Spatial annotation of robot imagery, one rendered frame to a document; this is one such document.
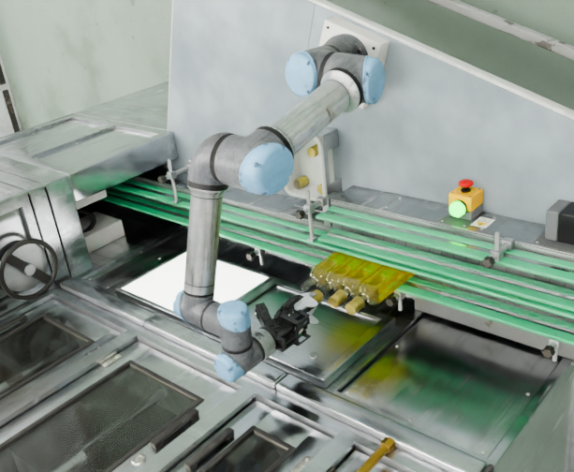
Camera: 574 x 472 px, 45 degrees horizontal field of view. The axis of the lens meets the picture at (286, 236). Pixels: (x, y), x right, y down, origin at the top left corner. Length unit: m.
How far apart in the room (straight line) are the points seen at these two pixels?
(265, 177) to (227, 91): 1.03
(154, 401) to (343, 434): 0.54
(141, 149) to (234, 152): 1.20
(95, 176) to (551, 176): 1.54
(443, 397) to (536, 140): 0.69
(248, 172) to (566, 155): 0.81
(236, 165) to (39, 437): 0.90
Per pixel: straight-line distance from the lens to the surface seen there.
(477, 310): 1.90
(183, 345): 2.07
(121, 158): 2.62
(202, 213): 1.61
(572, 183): 1.87
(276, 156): 1.48
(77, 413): 1.98
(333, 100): 1.68
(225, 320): 1.61
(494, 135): 1.90
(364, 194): 2.13
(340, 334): 1.98
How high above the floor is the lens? 2.38
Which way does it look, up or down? 40 degrees down
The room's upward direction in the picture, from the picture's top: 122 degrees counter-clockwise
